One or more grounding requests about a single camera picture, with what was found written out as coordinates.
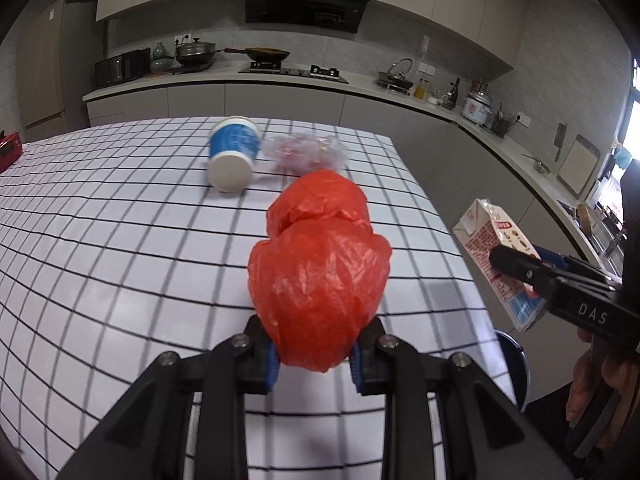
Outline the red plastic bag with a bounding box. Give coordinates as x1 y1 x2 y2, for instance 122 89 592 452
247 170 393 373

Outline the dark utensil holder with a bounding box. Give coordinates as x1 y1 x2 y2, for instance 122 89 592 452
491 105 516 137

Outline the black gas stove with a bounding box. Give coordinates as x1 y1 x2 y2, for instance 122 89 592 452
239 61 350 83

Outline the white checkered tablecloth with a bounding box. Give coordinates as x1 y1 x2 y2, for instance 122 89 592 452
0 116 518 480

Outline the black toaster oven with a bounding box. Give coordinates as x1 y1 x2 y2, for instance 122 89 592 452
94 47 152 88

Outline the small red pot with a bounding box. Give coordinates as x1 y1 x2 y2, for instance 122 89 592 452
0 131 23 173

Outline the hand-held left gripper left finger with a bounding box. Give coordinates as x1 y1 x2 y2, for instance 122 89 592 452
59 314 281 480

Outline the black frying pan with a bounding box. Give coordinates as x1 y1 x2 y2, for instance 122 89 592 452
224 46 292 63

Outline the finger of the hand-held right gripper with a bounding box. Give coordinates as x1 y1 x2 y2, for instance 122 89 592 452
489 244 557 307
530 244 622 287

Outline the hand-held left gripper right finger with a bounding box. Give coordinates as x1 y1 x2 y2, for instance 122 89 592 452
350 317 576 480

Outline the pink milk carton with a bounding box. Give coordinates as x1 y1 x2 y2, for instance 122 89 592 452
452 198 551 333

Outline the person's right hand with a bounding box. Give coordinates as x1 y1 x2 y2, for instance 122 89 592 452
566 327 640 423

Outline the kitchen counter with cabinets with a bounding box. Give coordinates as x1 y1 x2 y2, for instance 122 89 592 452
82 62 626 281

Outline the white rice cooker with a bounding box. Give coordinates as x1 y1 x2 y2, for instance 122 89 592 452
461 91 496 127

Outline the steel kettle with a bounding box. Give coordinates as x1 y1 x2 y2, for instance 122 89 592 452
376 57 416 92

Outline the grey cutting board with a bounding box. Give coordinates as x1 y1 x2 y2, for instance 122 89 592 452
556 134 601 196

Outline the green ceramic jar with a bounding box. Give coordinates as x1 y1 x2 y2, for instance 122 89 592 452
151 41 173 73

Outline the blue paper cup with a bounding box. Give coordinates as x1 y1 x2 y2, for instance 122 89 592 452
207 116 261 194

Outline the steel pot with lid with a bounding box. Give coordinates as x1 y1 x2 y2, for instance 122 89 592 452
175 37 223 67

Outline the clear pink plastic bag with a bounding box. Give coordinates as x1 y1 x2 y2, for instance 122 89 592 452
261 131 351 177

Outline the grey refrigerator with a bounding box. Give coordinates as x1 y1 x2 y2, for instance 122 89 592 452
17 0 106 143

